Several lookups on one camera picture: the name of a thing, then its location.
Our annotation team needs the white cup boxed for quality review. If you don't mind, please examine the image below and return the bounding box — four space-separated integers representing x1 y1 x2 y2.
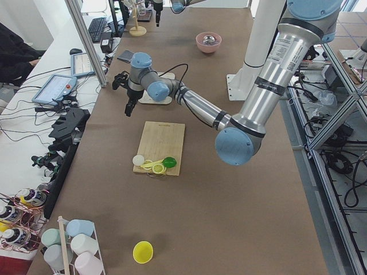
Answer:
71 234 99 255

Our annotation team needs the yellow plastic cup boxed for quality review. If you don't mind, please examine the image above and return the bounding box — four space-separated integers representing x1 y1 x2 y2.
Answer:
132 241 154 264

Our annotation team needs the mint green cup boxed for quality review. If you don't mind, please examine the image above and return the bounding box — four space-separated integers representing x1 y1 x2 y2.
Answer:
41 229 61 247

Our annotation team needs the large pink bowl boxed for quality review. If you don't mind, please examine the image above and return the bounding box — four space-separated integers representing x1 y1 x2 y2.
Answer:
196 32 222 53

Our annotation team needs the wooden mug tree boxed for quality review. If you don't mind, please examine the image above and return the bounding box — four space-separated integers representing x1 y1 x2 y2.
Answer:
122 0 146 37

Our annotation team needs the paint bottle rack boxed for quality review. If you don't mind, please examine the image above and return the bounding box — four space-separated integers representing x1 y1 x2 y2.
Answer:
1 188 49 254

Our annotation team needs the cream serving tray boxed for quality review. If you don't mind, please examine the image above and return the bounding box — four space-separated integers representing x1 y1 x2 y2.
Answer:
138 72 176 105

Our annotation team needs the grey cup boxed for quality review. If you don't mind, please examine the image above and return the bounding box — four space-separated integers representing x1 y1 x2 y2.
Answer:
44 244 64 270

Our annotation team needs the black keyboard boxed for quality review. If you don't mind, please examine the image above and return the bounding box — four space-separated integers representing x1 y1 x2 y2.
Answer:
88 17 107 43

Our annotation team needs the light blue cup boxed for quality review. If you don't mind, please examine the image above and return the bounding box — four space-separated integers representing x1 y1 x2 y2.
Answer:
66 219 94 237

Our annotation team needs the black tool holder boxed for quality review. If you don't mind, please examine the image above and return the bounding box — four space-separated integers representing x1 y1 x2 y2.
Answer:
31 108 91 219

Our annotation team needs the pale pink cup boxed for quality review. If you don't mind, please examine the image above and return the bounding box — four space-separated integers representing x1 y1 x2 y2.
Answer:
75 252 103 275

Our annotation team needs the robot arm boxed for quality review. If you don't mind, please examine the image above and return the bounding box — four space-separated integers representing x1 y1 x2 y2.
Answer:
112 1 342 166
145 0 204 27

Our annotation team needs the grey folded cloth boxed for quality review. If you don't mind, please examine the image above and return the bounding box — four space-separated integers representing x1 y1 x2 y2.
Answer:
117 50 135 64

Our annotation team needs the white wire cup rack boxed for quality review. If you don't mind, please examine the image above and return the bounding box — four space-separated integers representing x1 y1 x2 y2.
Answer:
49 216 106 274

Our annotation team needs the aluminium frame post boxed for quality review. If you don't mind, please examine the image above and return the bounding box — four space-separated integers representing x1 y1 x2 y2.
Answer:
64 0 107 88

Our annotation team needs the white toy steamed bun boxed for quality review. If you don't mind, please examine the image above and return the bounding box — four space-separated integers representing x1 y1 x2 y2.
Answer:
132 155 145 166

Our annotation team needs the upper teach pendant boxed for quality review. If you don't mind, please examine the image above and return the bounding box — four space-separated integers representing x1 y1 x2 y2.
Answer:
32 74 77 105

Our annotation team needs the green toy lime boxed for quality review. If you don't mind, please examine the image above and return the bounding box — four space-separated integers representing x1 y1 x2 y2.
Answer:
162 156 177 168

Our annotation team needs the wooden cutting board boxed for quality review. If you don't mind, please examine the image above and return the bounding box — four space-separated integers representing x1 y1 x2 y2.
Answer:
136 121 185 176

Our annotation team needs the metal ice scoop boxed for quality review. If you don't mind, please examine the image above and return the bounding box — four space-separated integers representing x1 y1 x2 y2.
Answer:
202 35 219 46

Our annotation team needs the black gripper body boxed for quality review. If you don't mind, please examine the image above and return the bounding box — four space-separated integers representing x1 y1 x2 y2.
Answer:
112 71 143 116
154 2 163 27

